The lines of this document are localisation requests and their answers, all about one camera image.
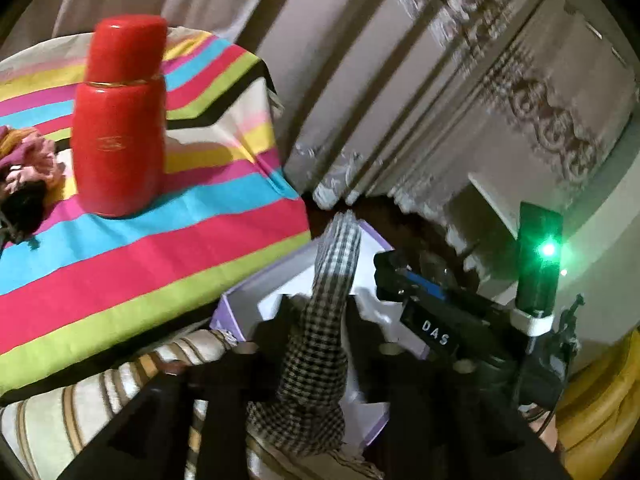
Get purple white cardboard box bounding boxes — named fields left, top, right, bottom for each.
left=210, top=217, right=432, bottom=462

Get beige embroidered curtain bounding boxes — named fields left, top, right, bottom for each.
left=50, top=0, right=640, bottom=256

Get red thermos flask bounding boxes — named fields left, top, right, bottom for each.
left=69, top=15, right=169, bottom=219

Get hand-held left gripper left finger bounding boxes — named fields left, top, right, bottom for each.
left=57, top=294, right=312, bottom=480

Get dark cloth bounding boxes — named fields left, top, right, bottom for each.
left=0, top=179, right=52, bottom=258

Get colourful striped tablecloth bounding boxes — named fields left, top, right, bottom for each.
left=0, top=27, right=312, bottom=407

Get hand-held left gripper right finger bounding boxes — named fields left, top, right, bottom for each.
left=344, top=294, right=572, bottom=480

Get black white checkered cloth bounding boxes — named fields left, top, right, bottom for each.
left=246, top=210, right=364, bottom=458

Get pink garment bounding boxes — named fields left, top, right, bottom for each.
left=0, top=126, right=68, bottom=197

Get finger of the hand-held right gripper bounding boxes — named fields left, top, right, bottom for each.
left=372, top=249, right=453, bottom=311

